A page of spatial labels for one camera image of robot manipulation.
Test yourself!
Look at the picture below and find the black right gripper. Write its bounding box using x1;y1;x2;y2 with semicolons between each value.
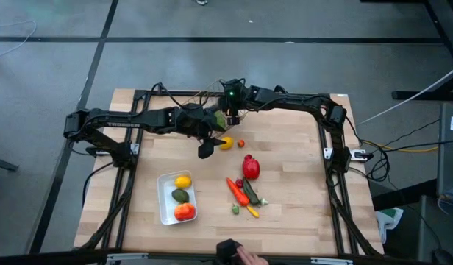
221;78;252;126

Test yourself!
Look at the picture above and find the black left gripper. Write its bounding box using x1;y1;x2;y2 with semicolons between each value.
174;103;228;160

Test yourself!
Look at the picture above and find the red bell pepper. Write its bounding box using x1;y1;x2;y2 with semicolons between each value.
242;154;261;180

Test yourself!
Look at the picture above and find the orange carrot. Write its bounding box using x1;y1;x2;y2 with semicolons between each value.
226;177;251;208

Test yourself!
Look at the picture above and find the dark green avocado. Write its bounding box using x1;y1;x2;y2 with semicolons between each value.
171;188;190;205

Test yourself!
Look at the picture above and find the orange red peach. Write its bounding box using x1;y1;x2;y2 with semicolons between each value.
174;202;197;222

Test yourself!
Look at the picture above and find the white plastic tray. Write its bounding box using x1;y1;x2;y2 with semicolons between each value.
157;169;199;226

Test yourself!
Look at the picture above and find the person's hand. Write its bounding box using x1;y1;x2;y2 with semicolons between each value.
235;245;270;265

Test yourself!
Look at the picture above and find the silver aluminium bar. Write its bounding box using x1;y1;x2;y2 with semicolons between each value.
106;252;149;264
310;256;354;265

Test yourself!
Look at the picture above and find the black metal bar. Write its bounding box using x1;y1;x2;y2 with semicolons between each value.
371;178;439;211

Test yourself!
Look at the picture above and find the white green bag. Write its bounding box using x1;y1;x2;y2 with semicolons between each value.
375;207;404;244

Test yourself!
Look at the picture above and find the black metal stand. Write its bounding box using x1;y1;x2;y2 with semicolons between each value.
390;64;453;102

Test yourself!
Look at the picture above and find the black metal foot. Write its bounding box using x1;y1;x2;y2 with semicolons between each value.
0;155;20;173

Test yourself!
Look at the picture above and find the grey cabinet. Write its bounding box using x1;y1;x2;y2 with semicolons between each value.
436;102;453;207

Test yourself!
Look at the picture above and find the metal wire basket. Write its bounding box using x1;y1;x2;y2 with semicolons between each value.
189;78;249;128

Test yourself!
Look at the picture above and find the black aluminium table frame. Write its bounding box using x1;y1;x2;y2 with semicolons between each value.
74;89;384;258

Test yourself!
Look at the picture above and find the black floor cable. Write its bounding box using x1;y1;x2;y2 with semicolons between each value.
368;149;391;183
391;118;441;146
386;138;453;151
82;161;115;209

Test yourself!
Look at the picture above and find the white floor cable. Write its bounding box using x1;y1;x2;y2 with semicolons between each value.
357;63;453;127
0;20;37;59

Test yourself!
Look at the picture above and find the yellow floor cable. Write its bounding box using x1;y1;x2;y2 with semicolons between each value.
360;138;440;153

